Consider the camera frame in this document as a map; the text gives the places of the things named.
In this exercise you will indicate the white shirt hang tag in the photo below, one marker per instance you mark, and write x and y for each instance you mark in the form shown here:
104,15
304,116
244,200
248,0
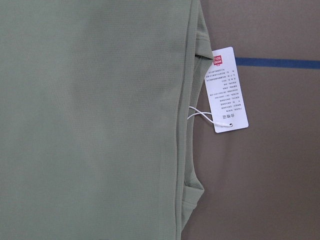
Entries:
224,92

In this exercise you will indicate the olive green long-sleeve shirt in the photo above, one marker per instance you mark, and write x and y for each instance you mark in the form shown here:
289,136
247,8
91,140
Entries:
95,134

